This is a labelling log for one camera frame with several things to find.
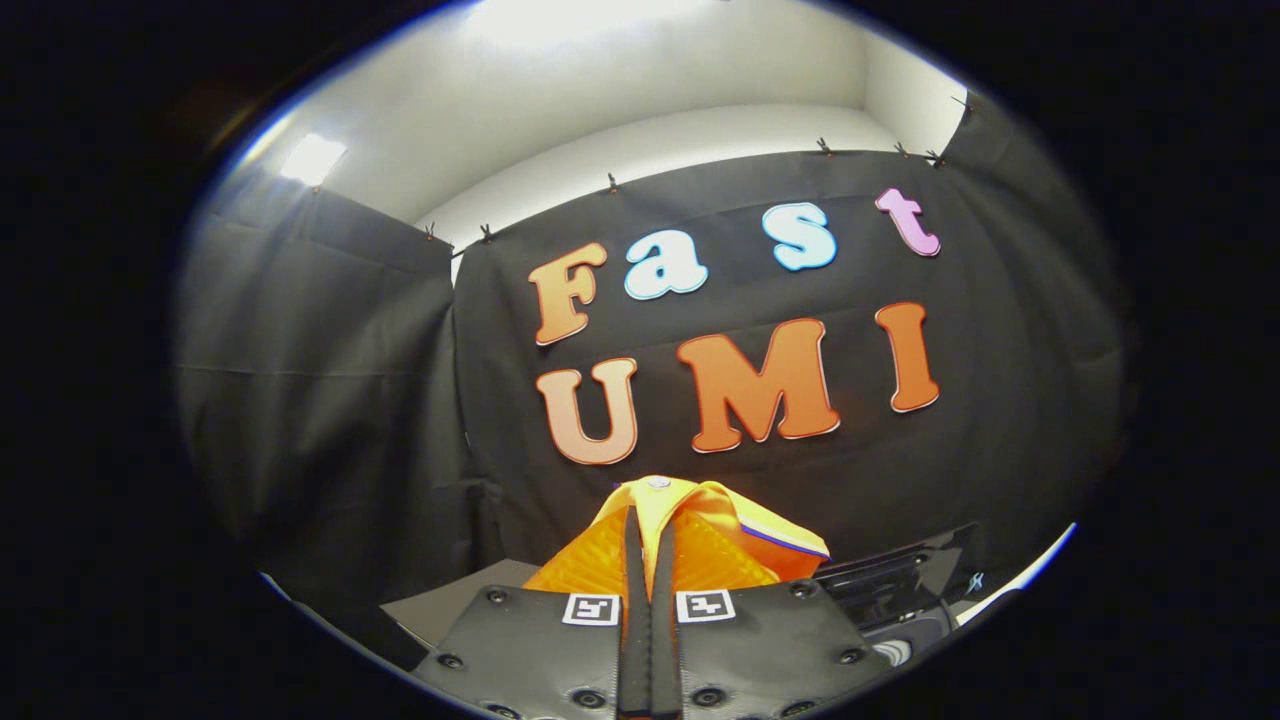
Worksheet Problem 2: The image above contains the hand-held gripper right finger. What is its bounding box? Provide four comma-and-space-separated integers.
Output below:
650, 510, 891, 720

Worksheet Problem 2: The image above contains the orange polo shirt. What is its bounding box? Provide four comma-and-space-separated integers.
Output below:
522, 475, 831, 596

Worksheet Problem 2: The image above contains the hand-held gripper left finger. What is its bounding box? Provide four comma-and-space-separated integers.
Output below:
415, 505, 651, 720

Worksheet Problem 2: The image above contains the black backdrop cloth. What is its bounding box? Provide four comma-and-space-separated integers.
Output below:
175, 90, 1126, 641

